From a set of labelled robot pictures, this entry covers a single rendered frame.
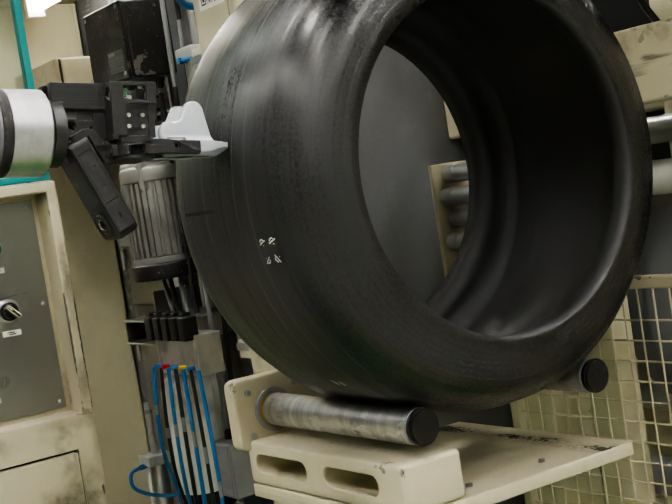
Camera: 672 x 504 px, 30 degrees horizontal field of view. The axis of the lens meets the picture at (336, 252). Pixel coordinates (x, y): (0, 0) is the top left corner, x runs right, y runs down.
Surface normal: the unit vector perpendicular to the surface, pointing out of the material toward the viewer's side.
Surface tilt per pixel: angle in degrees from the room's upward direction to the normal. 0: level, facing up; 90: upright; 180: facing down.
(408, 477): 90
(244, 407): 90
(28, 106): 61
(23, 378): 90
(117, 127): 89
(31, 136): 100
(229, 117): 71
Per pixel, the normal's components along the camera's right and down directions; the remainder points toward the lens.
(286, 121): -0.25, -0.11
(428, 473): 0.55, -0.04
